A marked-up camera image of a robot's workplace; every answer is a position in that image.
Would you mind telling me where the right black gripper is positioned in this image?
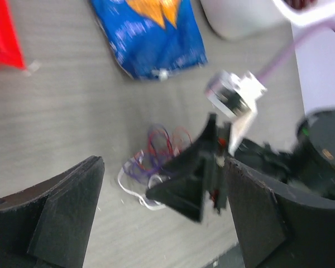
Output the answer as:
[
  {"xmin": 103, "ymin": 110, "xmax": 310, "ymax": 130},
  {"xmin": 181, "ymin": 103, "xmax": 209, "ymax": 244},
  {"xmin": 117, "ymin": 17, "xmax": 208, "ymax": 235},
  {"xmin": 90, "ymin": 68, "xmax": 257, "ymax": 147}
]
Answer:
[{"xmin": 146, "ymin": 113, "xmax": 231, "ymax": 223}]

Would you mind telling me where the red plastic bin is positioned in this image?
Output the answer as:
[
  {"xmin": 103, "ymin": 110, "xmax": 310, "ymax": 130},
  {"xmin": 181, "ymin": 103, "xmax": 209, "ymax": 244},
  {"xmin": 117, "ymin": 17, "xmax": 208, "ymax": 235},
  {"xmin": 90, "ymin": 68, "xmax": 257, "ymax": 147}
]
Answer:
[{"xmin": 0, "ymin": 0, "xmax": 26, "ymax": 70}]

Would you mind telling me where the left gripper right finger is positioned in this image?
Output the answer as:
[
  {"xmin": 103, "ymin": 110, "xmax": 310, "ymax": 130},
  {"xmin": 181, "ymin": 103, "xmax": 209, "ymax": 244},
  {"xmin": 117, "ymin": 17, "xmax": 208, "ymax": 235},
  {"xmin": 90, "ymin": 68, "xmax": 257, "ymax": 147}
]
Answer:
[{"xmin": 225, "ymin": 157, "xmax": 335, "ymax": 267}]

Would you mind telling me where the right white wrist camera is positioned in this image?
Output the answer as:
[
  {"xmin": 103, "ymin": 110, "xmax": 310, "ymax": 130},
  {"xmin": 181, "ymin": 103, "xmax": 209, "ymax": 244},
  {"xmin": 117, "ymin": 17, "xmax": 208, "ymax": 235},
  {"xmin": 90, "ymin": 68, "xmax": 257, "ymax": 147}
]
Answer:
[{"xmin": 203, "ymin": 70, "xmax": 268, "ymax": 157}]

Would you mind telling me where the white plastic basket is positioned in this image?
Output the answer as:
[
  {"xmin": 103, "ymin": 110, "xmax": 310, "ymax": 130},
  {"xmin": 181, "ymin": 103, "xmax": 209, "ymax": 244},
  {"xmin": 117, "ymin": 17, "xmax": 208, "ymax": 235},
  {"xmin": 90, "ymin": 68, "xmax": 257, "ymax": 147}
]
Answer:
[{"xmin": 201, "ymin": 0, "xmax": 335, "ymax": 40}]

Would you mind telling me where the red and white striped wire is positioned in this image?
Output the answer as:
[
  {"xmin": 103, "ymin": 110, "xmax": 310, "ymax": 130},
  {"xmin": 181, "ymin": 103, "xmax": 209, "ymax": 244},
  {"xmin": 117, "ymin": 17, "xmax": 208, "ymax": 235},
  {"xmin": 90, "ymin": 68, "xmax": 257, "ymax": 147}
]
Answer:
[{"xmin": 136, "ymin": 126, "xmax": 194, "ymax": 171}]

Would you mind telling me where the blue Doritos chip bag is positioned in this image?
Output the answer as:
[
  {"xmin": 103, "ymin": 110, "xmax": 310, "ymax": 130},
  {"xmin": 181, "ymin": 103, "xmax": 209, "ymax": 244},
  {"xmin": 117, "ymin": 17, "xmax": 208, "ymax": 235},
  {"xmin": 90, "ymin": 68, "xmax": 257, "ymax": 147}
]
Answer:
[{"xmin": 90, "ymin": 1, "xmax": 208, "ymax": 80}]

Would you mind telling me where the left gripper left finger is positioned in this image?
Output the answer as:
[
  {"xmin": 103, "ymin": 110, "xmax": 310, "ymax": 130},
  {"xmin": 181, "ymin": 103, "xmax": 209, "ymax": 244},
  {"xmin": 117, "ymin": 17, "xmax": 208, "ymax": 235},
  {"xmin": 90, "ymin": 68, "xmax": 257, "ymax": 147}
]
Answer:
[{"xmin": 0, "ymin": 156, "xmax": 104, "ymax": 267}]

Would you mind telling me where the purple wire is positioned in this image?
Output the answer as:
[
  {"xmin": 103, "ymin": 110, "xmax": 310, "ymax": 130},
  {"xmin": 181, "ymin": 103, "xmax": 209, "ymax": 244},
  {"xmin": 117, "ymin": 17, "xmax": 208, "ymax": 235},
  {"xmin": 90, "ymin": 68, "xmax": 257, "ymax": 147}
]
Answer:
[{"xmin": 122, "ymin": 124, "xmax": 175, "ymax": 185}]

